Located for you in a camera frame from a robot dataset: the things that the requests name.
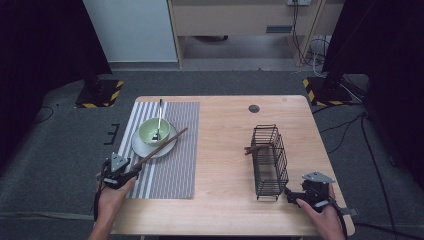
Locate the metal spoon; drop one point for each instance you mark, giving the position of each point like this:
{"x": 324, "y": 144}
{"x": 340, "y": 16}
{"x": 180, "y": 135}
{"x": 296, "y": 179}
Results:
{"x": 159, "y": 116}

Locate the black stand base striped edge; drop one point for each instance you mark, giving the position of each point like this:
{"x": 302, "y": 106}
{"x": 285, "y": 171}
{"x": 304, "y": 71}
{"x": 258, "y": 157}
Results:
{"x": 328, "y": 95}
{"x": 100, "y": 95}

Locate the grey tape piece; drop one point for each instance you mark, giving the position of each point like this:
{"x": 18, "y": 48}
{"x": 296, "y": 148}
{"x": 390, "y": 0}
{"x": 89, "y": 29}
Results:
{"x": 351, "y": 211}

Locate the grey table grommet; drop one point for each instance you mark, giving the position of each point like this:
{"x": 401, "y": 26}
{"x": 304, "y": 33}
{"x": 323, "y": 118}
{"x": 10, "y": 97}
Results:
{"x": 254, "y": 108}

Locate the person's left hand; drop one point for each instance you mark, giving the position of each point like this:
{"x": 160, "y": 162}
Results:
{"x": 115, "y": 200}

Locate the grey striped placemat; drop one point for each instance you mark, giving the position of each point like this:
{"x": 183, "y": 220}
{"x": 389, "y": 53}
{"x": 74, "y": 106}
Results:
{"x": 173, "y": 166}

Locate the green bowl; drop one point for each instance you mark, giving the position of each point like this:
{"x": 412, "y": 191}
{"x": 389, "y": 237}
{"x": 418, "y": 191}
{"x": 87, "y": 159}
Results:
{"x": 148, "y": 133}

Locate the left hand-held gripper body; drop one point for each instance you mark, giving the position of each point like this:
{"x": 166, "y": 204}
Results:
{"x": 115, "y": 170}

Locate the white cabinet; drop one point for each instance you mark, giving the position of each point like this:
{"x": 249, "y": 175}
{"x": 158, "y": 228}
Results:
{"x": 130, "y": 30}

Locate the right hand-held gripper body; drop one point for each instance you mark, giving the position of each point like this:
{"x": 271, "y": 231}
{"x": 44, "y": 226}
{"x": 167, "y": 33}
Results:
{"x": 316, "y": 190}

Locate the light wooden desk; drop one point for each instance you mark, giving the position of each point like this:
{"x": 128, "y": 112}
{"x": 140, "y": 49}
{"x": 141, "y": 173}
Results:
{"x": 233, "y": 18}

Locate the white plate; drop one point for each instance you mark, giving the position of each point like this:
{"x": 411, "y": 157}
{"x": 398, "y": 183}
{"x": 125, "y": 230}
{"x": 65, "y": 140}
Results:
{"x": 141, "y": 148}

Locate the grey label on desk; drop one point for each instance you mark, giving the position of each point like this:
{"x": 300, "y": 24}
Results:
{"x": 279, "y": 29}

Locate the dark curtain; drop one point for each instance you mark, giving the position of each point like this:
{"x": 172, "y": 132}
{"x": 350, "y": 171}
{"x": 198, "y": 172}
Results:
{"x": 40, "y": 50}
{"x": 383, "y": 50}

